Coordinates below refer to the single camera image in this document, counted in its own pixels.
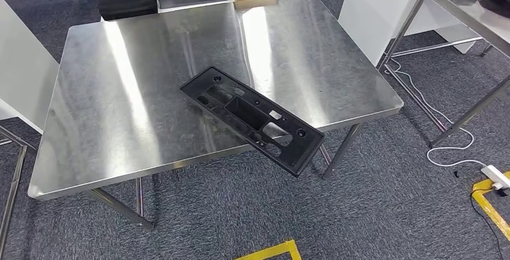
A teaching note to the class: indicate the long black plastic part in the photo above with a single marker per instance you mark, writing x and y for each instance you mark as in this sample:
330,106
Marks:
247,118

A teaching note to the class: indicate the steel workbench table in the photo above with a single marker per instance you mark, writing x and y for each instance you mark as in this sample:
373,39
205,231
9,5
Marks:
119,110

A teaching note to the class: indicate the yellow floor tape square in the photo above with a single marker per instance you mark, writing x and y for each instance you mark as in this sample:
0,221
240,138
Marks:
490,210
289,250

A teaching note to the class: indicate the white partition panel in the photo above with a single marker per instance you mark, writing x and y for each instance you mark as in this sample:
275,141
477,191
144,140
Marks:
370,15
24,71

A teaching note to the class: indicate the black carry case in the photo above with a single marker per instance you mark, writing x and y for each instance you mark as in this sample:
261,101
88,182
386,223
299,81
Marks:
127,5

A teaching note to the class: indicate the steel side table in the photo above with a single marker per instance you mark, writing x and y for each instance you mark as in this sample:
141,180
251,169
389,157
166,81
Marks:
470,15

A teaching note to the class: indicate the white power strip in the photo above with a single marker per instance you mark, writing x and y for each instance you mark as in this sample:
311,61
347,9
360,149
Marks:
496,176

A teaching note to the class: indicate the steel table frame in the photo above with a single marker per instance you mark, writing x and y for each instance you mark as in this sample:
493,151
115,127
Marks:
14,186

